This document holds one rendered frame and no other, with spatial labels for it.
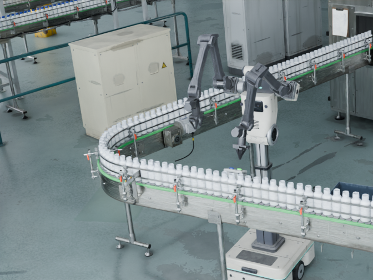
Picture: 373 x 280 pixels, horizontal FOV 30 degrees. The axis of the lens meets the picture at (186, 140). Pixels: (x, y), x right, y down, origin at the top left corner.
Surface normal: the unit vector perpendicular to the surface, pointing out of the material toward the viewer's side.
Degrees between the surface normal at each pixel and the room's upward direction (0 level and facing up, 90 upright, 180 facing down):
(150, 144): 90
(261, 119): 90
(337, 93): 90
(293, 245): 0
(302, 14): 90
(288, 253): 0
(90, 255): 0
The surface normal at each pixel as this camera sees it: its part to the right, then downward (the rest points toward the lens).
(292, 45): 0.64, 0.22
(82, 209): -0.10, -0.93
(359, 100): -0.76, 0.31
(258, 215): -0.52, 0.37
